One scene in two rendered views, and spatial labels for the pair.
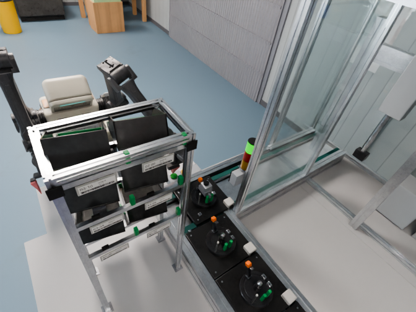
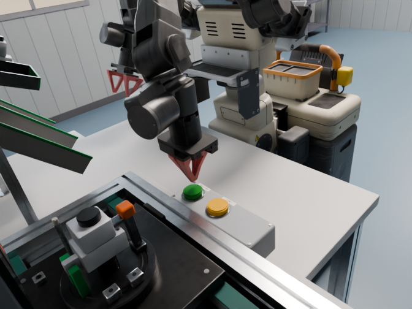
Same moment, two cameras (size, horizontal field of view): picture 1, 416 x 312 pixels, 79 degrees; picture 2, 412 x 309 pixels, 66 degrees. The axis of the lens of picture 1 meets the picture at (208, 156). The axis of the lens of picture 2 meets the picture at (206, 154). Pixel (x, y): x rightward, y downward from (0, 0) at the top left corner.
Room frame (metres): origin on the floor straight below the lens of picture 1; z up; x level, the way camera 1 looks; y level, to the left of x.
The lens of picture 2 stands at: (1.03, -0.33, 1.36)
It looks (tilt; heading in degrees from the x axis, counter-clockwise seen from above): 31 degrees down; 92
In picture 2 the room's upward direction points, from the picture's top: 7 degrees counter-clockwise
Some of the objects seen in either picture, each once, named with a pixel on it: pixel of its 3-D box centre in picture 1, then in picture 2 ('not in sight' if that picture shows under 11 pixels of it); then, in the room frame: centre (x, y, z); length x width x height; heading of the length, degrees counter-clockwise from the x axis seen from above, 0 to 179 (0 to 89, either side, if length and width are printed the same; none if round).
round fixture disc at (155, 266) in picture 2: (203, 196); (110, 271); (0.86, -0.01, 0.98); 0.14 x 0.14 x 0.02
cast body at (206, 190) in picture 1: (206, 188); (88, 237); (0.85, -0.02, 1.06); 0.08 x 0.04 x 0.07; 41
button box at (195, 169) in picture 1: (184, 176); (219, 221); (1.02, 0.12, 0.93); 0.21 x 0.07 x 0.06; 131
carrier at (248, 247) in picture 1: (221, 238); not in sight; (0.61, -0.13, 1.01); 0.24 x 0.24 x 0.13; 41
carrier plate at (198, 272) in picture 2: (203, 199); (114, 280); (0.86, -0.01, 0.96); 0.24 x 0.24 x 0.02; 41
